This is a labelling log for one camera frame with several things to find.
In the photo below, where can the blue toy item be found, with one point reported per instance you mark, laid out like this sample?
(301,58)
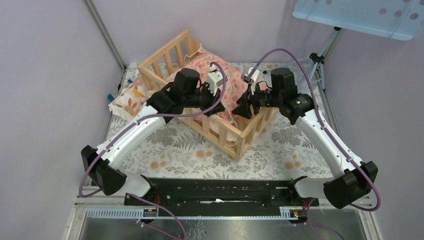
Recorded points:
(121,88)

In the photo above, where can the grey diagonal pole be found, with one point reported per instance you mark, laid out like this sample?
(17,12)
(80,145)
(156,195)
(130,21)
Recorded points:
(97,19)

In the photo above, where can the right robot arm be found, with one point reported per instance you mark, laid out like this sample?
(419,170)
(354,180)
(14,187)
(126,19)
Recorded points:
(351,177)

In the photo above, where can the wooden pet bed frame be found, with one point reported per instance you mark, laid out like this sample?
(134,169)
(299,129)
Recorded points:
(231,133)

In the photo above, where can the black tripod stand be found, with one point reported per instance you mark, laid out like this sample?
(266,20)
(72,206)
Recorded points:
(317,62)

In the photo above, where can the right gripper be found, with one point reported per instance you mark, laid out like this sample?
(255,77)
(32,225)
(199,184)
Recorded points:
(243,109)

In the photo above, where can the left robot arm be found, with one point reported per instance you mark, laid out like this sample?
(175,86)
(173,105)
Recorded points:
(102,163)

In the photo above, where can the light blue perforated panel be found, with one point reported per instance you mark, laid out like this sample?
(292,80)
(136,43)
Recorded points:
(392,19)

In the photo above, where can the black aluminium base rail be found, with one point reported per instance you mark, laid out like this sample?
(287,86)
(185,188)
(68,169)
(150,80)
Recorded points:
(221,198)

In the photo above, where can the floral table mat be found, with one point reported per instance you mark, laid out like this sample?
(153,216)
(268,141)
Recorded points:
(280,152)

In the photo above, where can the pink patterned bed cushion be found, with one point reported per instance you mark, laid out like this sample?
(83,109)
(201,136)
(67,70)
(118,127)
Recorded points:
(234,87)

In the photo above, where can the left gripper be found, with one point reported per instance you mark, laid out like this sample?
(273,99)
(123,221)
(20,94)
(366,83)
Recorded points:
(214,94)

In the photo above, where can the floral small pillow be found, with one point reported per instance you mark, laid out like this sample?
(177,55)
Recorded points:
(131,100)

